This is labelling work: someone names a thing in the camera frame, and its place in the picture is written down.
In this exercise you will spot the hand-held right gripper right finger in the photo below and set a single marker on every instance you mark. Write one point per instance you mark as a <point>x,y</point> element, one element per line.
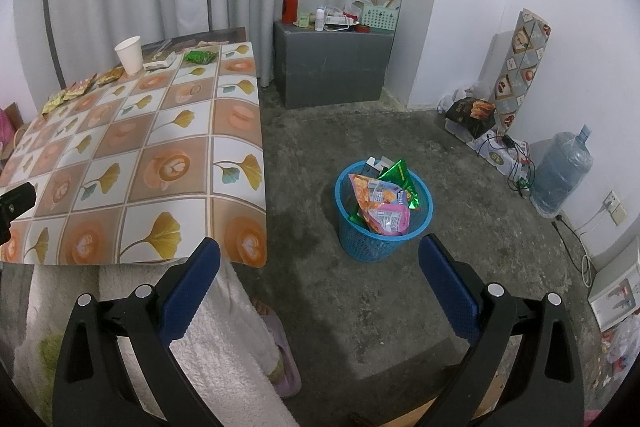
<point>447,287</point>

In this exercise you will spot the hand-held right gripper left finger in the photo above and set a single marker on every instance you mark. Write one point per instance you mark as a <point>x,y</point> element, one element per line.
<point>192,287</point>

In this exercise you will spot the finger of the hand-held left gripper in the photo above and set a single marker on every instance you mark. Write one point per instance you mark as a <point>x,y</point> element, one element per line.
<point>17,204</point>

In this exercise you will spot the blue plastic waste basket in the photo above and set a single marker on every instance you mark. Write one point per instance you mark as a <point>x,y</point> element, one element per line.
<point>370,247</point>

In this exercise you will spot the orange snack bag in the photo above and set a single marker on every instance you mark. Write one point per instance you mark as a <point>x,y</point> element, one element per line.
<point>375,202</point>

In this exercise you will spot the large green snack bag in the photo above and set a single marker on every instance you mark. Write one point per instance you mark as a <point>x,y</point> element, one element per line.
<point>400,172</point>

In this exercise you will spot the small grey box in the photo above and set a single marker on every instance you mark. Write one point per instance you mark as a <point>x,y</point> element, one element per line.
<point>380,164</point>

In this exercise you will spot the cardboard box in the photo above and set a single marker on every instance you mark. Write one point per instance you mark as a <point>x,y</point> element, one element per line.
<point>19,129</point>

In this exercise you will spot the pink plastic bag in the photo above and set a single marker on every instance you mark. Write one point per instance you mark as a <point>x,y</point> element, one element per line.
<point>5,127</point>

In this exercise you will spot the pink slipper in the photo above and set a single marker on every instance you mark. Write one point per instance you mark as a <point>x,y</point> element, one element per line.
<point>287,367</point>

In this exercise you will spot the leaf patterned tablecloth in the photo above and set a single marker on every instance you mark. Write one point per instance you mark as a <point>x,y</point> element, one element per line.
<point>150,132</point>

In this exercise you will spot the blue water jug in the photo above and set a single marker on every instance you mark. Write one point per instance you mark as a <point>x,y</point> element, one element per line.
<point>560,177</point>

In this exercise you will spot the white carton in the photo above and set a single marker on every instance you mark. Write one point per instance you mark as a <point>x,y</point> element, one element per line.
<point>612,287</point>

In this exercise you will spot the dark snack bag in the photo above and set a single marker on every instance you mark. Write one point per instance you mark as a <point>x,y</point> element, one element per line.
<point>467,114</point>

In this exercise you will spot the white paper cup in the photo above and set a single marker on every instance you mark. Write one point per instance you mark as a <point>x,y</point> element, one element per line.
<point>129,57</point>

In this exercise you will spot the clear bag with items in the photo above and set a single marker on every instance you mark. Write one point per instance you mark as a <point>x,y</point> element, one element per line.
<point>622,347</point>

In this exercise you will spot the white plastic bag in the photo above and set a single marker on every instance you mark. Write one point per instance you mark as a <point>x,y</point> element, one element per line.
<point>452,99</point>

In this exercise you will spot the small white pack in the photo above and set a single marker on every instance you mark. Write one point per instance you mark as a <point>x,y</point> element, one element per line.
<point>160,63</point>

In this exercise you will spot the small green snack packet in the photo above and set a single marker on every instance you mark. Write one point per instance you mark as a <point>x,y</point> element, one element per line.
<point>200,57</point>

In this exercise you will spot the rolled patterned sheet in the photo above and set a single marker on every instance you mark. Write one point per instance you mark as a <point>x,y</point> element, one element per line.
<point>520,67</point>

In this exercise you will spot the grey cabinet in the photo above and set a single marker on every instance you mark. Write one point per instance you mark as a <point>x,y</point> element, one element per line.
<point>330,67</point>

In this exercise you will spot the green storage basket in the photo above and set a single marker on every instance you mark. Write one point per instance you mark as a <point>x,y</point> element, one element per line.
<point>380,18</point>

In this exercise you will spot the white power strip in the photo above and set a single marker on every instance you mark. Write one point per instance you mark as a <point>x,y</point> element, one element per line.
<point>336,23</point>

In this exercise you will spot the small green box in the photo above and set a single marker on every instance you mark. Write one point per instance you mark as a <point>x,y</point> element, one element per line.
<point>305,19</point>

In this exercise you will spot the red thermos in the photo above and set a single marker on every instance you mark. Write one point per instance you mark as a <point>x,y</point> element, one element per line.
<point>288,9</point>

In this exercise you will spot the small white bottle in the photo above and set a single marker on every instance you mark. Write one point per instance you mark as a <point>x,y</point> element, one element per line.
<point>319,21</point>

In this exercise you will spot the wall socket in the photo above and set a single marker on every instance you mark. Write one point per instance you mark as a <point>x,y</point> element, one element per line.
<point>615,207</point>

